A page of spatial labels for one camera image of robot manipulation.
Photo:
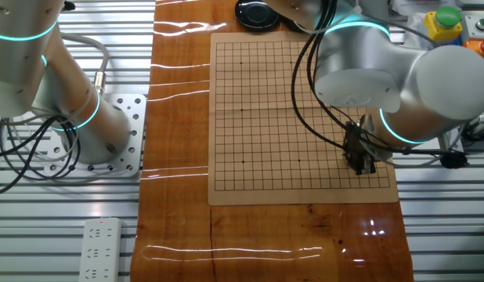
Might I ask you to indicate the white paper sheet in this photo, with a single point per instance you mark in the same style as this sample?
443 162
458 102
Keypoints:
414 6

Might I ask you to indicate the black bowl lid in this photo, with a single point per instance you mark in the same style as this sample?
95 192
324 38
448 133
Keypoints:
257 17

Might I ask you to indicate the yellow box green button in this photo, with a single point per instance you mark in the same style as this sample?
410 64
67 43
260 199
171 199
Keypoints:
441 29

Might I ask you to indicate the white power strip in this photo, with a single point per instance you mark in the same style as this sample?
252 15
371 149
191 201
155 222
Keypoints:
101 250

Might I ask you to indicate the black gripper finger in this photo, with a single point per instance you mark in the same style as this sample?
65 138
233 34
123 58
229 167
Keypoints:
368 164
351 161

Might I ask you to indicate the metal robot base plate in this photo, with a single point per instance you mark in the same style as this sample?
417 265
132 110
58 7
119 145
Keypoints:
132 129

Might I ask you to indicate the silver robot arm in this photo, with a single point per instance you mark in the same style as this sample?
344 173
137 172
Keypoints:
441 86

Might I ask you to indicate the tan paper Go board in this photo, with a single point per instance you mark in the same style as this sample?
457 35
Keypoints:
257 156

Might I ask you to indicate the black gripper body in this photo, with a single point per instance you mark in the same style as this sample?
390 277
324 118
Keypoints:
353 143

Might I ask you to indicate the crumpled white plastic wrap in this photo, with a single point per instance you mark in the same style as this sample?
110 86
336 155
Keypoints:
414 35

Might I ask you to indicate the grey box silver button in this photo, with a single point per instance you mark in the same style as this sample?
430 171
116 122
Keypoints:
481 25

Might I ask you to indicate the camera stand foot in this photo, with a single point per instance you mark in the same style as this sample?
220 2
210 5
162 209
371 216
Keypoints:
477 131

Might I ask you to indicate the wood grain table sheet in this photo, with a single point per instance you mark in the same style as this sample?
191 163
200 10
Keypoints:
179 137

